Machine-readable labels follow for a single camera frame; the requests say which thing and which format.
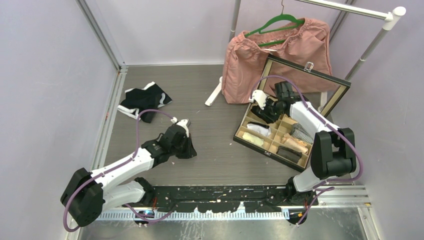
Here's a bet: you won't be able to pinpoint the black compartment storage box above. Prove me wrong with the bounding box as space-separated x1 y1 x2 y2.
233 55 351 172

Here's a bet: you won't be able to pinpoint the white metal clothes rack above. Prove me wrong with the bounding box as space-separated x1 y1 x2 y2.
204 0 407 114

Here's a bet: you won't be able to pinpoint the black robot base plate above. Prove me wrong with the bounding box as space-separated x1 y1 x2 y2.
122 184 319 214

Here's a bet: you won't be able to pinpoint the black white-trimmed underwear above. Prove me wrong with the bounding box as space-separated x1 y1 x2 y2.
117 81 173 119

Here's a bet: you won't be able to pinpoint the cream rolled underwear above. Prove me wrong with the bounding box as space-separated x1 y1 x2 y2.
242 132 264 147

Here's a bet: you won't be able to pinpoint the dark rolled underwear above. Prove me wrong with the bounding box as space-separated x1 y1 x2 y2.
276 145 302 164

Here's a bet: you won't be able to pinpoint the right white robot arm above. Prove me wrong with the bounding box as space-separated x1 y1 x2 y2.
249 80 359 205

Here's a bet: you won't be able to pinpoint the beige rolled underwear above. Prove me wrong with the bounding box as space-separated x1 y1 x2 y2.
281 133 308 155

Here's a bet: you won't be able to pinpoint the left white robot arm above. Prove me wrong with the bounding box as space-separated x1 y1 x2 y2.
60 119 197 227

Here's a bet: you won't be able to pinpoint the white black-trimmed underwear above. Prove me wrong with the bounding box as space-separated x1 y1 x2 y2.
246 121 272 137

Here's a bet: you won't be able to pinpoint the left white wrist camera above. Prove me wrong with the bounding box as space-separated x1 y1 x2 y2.
170 117 191 137

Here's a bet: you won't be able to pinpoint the purple cable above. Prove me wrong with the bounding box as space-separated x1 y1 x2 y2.
248 75 365 226
62 109 178 233

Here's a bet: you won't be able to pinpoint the pink hanging shorts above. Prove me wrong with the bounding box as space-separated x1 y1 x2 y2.
221 18 333 104

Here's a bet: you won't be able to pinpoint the grey striped rolled underwear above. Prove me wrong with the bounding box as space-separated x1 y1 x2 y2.
289 123 314 145

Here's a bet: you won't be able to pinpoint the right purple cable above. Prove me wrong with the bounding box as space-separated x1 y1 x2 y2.
248 75 365 226

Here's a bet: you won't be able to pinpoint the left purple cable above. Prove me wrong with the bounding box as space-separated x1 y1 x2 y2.
62 109 178 233

